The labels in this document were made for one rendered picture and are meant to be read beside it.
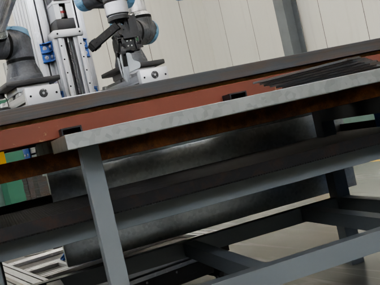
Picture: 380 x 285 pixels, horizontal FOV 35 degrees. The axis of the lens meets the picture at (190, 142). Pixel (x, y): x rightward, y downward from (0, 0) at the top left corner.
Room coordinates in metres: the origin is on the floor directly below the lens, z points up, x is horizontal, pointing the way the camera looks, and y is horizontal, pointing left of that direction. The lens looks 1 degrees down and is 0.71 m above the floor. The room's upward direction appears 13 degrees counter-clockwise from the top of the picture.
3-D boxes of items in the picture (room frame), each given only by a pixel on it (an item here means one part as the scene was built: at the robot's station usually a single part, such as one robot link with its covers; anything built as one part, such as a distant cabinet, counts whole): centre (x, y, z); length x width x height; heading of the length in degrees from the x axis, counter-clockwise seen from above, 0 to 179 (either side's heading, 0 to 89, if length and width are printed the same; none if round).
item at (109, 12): (1.92, 0.14, 1.13); 0.08 x 0.08 x 0.05
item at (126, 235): (2.44, -0.06, 0.48); 1.30 x 0.04 x 0.35; 109
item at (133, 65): (1.90, 0.13, 0.94); 0.06 x 0.03 x 0.09; 109
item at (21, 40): (2.47, 0.61, 1.20); 0.13 x 0.12 x 0.14; 141
